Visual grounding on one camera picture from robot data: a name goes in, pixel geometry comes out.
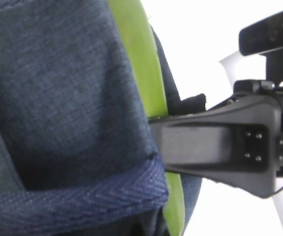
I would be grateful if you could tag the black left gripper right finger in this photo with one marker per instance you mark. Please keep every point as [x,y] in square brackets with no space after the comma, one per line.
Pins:
[234,144]

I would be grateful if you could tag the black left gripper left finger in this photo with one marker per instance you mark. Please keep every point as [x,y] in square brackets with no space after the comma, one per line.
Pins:
[192,105]

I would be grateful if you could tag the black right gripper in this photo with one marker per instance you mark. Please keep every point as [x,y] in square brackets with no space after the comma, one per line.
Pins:
[265,38]

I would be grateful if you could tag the green cucumber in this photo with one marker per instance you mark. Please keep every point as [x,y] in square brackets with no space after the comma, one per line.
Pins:
[139,42]

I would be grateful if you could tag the dark blue fabric lunch bag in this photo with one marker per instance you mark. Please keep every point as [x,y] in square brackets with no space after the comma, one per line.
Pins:
[76,154]

